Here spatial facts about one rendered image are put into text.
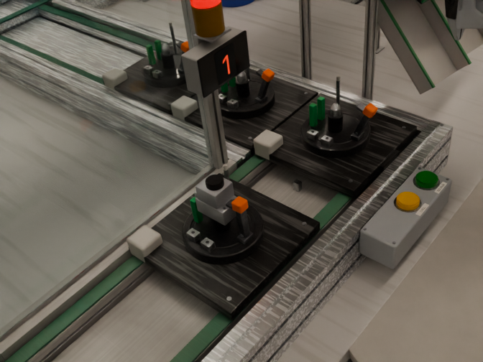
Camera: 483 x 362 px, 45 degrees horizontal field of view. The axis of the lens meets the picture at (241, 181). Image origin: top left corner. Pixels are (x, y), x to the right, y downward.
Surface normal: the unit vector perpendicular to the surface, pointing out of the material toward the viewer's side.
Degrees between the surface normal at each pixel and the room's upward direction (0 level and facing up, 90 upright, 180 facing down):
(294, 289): 0
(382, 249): 90
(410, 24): 45
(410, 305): 0
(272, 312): 0
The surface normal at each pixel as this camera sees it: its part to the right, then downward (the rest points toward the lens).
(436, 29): -0.76, 0.47
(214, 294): -0.10, -0.75
